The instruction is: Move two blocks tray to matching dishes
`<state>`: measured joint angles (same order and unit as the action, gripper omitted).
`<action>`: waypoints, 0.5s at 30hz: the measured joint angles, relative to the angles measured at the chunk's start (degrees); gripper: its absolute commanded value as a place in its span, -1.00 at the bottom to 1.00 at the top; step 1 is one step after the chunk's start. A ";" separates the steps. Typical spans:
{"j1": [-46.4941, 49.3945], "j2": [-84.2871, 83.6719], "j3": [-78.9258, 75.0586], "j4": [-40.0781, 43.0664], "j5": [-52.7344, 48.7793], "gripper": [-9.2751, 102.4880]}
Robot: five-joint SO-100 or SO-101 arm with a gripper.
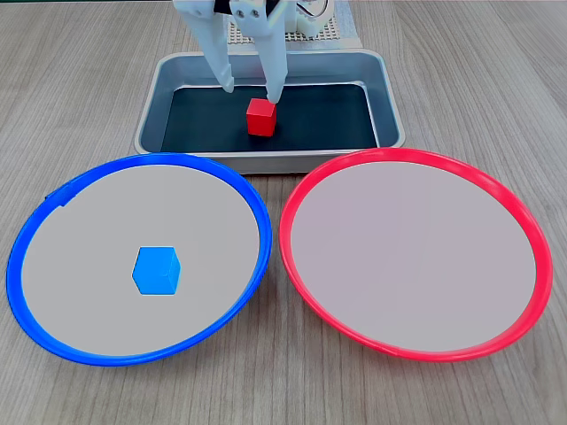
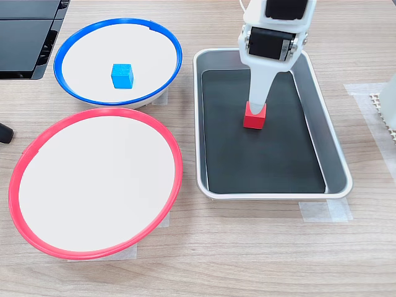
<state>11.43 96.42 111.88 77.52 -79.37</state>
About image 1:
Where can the white mesh mat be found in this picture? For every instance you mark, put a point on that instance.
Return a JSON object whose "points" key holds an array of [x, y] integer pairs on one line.
{"points": [[241, 37]]}

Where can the black tray liner mat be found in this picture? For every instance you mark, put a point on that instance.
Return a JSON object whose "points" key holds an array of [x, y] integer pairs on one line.
{"points": [[319, 119]]}

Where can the white dish red rim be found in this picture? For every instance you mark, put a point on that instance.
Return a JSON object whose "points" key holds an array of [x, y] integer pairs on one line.
{"points": [[416, 257]]}

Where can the red cube block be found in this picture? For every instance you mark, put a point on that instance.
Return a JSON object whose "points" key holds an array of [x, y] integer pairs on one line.
{"points": [[261, 117]]}

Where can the white dish blue rim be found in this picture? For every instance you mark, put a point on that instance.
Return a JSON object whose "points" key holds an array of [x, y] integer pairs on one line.
{"points": [[111, 248]]}

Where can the silver metal tray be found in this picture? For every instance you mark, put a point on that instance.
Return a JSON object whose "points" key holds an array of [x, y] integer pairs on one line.
{"points": [[266, 163]]}

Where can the blue cube block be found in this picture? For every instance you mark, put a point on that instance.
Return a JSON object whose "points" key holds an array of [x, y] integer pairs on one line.
{"points": [[155, 271]]}

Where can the clear tape strip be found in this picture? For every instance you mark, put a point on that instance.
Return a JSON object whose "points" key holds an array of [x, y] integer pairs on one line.
{"points": [[351, 26]]}

